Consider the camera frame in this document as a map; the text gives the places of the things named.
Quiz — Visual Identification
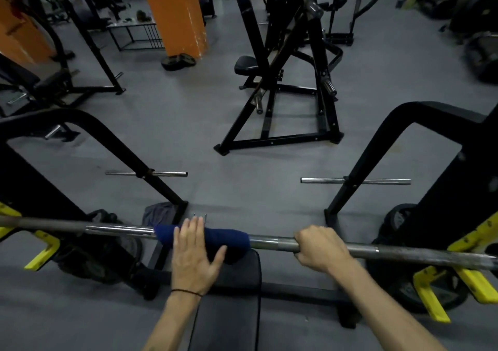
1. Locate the black bench press rack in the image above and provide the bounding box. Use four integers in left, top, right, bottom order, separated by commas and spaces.
0, 101, 498, 330

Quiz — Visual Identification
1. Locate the grey cloth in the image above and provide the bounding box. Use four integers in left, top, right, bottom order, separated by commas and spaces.
142, 201, 179, 227

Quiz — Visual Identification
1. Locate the blue cleaning cloth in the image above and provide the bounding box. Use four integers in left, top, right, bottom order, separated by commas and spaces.
154, 223, 252, 265

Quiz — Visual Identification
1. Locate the black weight plate white lettering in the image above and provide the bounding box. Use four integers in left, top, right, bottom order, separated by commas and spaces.
365, 241, 471, 315
52, 208, 129, 285

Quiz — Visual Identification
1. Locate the black elliptical trainer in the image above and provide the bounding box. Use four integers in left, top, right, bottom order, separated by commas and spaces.
439, 0, 498, 44

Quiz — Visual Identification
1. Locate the yellow bar hook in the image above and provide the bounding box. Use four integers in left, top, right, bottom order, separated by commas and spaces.
0, 202, 61, 273
412, 210, 498, 324

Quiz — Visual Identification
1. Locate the black and red lever machine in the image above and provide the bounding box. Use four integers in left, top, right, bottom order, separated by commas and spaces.
213, 0, 405, 157

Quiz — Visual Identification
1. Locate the large black weight plate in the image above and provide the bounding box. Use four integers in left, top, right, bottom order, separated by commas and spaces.
379, 203, 418, 242

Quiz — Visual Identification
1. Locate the black grip-hole weight plate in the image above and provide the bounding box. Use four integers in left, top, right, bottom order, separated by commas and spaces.
116, 236, 144, 264

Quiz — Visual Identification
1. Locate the person's left forearm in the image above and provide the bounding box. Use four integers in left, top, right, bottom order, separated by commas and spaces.
142, 292, 202, 351

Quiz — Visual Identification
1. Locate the black plate-loaded machine frame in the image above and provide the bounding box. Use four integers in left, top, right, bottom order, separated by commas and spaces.
319, 0, 386, 47

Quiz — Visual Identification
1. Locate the person's right forearm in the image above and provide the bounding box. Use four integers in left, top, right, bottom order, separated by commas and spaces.
328, 259, 448, 351

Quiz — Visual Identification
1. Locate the black padded bench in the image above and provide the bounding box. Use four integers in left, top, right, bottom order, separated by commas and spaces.
188, 249, 262, 351

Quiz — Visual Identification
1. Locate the black incline bench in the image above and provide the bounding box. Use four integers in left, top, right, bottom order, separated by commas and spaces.
0, 16, 80, 143

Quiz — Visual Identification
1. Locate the person's left hand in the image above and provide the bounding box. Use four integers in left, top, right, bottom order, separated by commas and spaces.
171, 216, 228, 297

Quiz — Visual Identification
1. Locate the wide orange pillar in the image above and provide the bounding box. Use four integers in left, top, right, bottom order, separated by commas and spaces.
138, 0, 209, 59

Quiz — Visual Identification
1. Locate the steel barbell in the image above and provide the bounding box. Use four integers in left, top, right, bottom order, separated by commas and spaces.
0, 215, 498, 273

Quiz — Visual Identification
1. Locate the narrow orange pillar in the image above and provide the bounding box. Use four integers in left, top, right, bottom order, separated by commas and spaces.
0, 0, 55, 67

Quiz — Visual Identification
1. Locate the black squat rack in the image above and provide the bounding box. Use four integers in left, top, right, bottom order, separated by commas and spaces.
43, 0, 127, 96

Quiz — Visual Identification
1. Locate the person's right hand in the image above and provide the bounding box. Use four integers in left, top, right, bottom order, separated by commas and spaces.
293, 225, 355, 277

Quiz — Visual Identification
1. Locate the black wire frame table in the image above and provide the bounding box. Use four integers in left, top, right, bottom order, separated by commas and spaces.
107, 19, 165, 51

